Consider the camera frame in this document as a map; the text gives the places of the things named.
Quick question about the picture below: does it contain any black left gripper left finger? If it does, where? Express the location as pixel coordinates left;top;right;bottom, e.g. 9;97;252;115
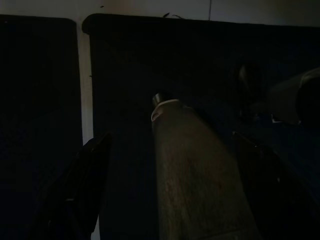
27;132;113;240

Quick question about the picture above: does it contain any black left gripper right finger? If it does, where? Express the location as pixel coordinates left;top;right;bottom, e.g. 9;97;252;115
232;132;320;240

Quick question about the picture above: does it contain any black floor mat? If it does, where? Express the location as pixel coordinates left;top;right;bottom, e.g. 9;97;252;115
0;14;78;240
81;12;320;240

